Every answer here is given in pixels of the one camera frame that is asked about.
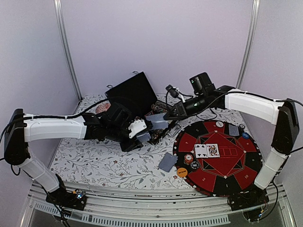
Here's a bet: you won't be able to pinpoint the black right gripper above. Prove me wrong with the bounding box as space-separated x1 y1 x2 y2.
164 93 208 121

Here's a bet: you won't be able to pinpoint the white dealer button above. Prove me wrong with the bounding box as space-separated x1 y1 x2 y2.
215 121 224 128

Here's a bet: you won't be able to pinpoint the clubs face-up playing card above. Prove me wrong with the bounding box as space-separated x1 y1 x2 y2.
194 144 208 158

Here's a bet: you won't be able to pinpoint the grey card deck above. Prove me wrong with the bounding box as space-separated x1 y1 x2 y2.
158 152 178 173

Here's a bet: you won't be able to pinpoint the red 5 poker chip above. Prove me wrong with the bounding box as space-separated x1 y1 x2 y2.
184 154 194 165

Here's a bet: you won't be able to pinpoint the queen face-up playing card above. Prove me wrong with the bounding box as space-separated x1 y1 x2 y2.
206 144 220 158

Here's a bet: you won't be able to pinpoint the black 100 poker chips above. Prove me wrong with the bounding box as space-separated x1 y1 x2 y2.
190 161 199 170

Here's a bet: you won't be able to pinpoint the dealt face-down card pair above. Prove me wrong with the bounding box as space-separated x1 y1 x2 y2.
229 124 240 137

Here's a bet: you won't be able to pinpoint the orange big blind button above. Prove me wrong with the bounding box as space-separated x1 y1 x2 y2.
177 167 188 178

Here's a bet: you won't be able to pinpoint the blue small blind button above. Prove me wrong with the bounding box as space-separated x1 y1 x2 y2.
242 132 250 139

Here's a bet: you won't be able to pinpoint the single face-down blue card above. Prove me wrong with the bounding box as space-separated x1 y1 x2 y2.
145 113 169 130

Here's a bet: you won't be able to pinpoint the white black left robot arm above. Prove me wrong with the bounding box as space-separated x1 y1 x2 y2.
0 104 149 210

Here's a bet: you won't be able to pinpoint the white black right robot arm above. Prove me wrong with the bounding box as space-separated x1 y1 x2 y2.
164 73 300 210

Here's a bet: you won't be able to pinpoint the red white patterned bowl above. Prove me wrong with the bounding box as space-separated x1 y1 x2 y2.
95 103 111 114

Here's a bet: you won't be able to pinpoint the open black poker chip case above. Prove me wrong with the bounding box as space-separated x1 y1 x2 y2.
105 72 178 145

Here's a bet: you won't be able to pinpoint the round red black poker mat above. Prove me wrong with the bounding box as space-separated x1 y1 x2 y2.
173 121 263 197

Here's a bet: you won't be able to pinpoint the small dark chip near dealer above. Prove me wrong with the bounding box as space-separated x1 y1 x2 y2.
238 124 245 130

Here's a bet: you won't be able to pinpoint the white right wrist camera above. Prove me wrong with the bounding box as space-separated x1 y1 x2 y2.
166 85 185 103

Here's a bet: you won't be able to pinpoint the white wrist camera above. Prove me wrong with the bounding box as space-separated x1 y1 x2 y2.
166 85 185 103
128 120 147 139

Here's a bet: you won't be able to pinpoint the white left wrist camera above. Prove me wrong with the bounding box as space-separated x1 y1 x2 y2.
128 120 147 139

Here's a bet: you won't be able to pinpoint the right aluminium frame post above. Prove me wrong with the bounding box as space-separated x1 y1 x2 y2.
235 0 260 89

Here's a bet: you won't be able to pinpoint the aluminium frame post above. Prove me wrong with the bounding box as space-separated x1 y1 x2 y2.
53 0 83 101
235 0 260 89

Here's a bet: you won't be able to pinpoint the left aluminium frame post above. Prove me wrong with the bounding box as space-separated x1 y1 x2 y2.
53 0 83 101

